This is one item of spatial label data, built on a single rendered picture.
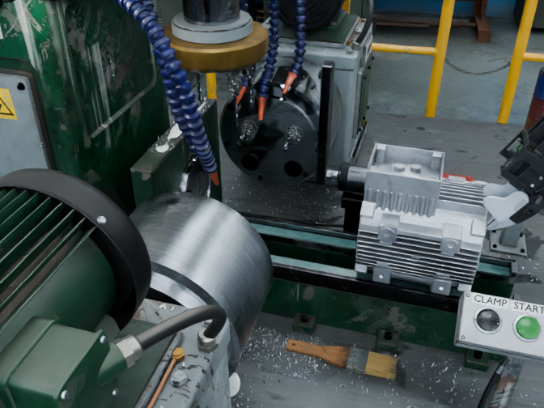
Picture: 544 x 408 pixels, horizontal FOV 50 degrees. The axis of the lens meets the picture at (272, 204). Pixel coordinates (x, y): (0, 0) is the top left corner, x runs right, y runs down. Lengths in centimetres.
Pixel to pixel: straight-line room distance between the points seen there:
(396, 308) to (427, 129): 92
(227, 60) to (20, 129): 35
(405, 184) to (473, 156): 84
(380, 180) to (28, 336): 65
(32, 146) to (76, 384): 63
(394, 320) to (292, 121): 46
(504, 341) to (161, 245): 47
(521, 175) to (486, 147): 95
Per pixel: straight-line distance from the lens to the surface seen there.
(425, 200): 98
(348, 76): 142
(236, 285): 79
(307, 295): 112
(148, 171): 97
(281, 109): 124
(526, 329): 85
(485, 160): 178
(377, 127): 189
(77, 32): 99
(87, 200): 53
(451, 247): 97
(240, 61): 92
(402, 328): 113
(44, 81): 95
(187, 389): 61
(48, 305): 50
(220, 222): 83
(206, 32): 93
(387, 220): 97
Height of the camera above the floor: 163
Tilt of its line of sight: 34 degrees down
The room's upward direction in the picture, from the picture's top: straight up
